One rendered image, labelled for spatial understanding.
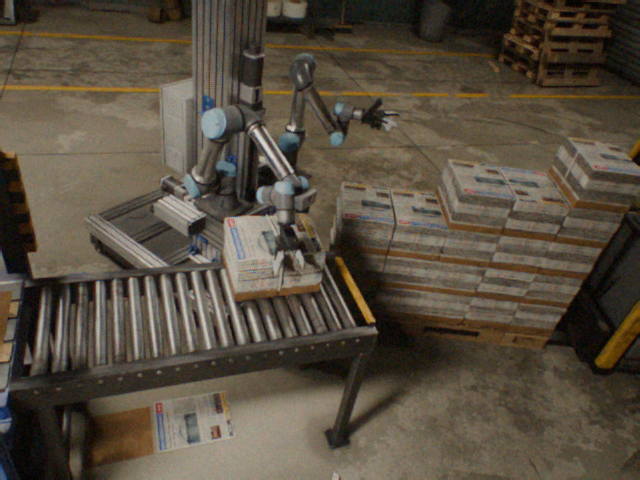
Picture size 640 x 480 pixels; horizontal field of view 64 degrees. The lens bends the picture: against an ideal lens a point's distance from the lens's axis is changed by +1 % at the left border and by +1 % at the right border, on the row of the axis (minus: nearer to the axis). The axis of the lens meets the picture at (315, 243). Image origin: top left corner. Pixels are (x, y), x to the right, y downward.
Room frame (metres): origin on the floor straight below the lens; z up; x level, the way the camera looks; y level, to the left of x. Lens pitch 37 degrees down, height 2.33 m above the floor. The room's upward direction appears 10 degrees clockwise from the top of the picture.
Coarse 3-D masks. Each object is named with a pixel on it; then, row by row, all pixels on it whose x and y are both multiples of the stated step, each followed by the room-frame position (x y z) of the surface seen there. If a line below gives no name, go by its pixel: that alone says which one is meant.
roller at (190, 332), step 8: (176, 280) 1.61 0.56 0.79; (184, 280) 1.61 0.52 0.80; (184, 288) 1.56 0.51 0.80; (184, 296) 1.51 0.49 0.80; (184, 304) 1.47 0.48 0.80; (184, 312) 1.42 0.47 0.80; (192, 312) 1.44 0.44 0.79; (184, 320) 1.39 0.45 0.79; (192, 320) 1.39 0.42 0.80; (184, 328) 1.35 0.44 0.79; (192, 328) 1.35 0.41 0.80; (192, 336) 1.31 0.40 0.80; (192, 344) 1.27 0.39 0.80
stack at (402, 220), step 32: (352, 192) 2.53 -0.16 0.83; (384, 192) 2.59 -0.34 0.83; (416, 192) 2.66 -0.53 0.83; (352, 224) 2.27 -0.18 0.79; (384, 224) 2.28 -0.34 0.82; (416, 224) 2.32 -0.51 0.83; (352, 256) 2.27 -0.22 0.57; (384, 256) 2.30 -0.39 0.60; (448, 256) 2.33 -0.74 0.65; (480, 256) 2.35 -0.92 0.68; (512, 256) 2.37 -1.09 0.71; (384, 288) 2.30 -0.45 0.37; (448, 288) 2.34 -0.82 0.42; (480, 288) 2.35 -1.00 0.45; (512, 288) 2.37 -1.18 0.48; (384, 320) 2.30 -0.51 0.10; (416, 320) 2.34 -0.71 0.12; (480, 320) 2.37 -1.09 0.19
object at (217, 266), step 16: (336, 256) 1.96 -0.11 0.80; (112, 272) 1.57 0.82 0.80; (128, 272) 1.59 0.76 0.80; (144, 272) 1.61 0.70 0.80; (160, 272) 1.63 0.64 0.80; (176, 272) 1.65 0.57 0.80; (192, 272) 1.67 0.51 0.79; (32, 288) 1.41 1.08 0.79; (176, 288) 1.64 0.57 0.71; (32, 304) 1.41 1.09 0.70
